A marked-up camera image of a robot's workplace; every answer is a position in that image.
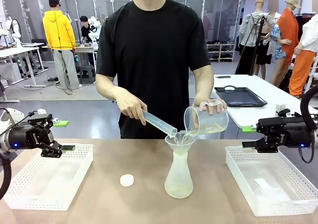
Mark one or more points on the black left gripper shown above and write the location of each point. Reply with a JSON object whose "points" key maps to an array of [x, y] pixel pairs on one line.
{"points": [[24, 138]]}

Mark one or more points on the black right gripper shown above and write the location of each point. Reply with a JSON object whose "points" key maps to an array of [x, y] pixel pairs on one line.
{"points": [[293, 134]]}

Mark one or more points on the white perforated plastic basket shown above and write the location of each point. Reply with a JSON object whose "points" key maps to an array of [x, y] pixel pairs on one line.
{"points": [[44, 184], [270, 184]]}

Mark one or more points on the clear plastic measuring beaker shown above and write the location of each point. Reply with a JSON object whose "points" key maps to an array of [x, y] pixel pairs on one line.
{"points": [[211, 124]]}

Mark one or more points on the translucent plastic funnel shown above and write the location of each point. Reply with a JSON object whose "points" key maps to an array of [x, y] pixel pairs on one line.
{"points": [[181, 142]]}

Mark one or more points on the white round flask cap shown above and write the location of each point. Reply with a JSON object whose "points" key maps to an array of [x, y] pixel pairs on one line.
{"points": [[127, 180]]}

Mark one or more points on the translucent plastic conical flask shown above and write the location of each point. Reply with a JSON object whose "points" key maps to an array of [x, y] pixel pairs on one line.
{"points": [[179, 181]]}

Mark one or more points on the clear graduated cylinder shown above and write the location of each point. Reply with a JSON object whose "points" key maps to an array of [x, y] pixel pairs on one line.
{"points": [[159, 123]]}

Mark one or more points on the person's left forearm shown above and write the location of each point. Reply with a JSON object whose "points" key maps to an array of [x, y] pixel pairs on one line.
{"points": [[203, 85]]}

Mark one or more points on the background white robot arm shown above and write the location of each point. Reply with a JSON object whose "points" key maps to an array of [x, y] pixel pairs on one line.
{"points": [[13, 30], [94, 26]]}

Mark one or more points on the person's right forearm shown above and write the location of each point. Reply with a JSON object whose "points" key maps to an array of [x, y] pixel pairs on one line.
{"points": [[111, 90]]}

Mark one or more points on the person's left hand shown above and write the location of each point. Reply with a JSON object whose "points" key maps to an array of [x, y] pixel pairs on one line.
{"points": [[213, 106]]}

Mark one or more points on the person's right hand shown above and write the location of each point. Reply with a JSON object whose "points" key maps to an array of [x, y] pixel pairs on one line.
{"points": [[130, 107]]}

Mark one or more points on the white side table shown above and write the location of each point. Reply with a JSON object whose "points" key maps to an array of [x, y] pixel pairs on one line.
{"points": [[273, 90]]}

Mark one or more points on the black plastic tray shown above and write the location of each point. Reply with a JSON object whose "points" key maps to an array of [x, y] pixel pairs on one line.
{"points": [[239, 97]]}

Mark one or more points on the grey step stool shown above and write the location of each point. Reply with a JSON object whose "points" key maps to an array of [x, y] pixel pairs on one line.
{"points": [[87, 75]]}

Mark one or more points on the black phone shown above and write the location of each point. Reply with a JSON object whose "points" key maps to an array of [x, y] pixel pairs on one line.
{"points": [[222, 77]]}

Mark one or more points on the mannequin in orange trousers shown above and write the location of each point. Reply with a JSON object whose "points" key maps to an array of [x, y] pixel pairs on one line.
{"points": [[304, 65]]}

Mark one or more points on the long white desk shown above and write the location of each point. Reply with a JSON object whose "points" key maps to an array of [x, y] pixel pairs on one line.
{"points": [[17, 51]]}

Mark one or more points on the white shoe rack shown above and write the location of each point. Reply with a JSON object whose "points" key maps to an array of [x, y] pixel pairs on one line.
{"points": [[221, 52]]}

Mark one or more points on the figure in floral blue shirt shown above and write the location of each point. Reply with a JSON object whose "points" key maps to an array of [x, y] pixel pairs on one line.
{"points": [[275, 40]]}

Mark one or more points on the person in yellow hoodie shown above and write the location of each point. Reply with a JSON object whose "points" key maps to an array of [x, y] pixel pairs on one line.
{"points": [[59, 30]]}

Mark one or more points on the mannequin in orange dress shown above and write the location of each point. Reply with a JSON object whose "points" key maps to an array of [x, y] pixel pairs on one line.
{"points": [[288, 30]]}

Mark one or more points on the mannequin in grey shirt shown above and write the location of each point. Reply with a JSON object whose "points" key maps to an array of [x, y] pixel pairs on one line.
{"points": [[251, 27]]}

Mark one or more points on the person with dark hair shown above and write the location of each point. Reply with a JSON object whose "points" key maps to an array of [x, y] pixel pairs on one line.
{"points": [[85, 30]]}

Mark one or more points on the person in black t-shirt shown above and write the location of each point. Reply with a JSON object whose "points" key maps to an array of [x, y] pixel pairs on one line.
{"points": [[151, 60]]}

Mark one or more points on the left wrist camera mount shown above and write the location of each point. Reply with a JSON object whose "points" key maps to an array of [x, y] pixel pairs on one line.
{"points": [[38, 112]]}

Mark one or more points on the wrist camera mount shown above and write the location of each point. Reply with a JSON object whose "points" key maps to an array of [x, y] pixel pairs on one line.
{"points": [[282, 108], [38, 112]]}

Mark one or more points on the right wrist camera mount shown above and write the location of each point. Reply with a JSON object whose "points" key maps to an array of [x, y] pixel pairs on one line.
{"points": [[282, 108]]}

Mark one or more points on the black camera tripod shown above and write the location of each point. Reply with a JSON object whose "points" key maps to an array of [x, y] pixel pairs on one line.
{"points": [[258, 35]]}

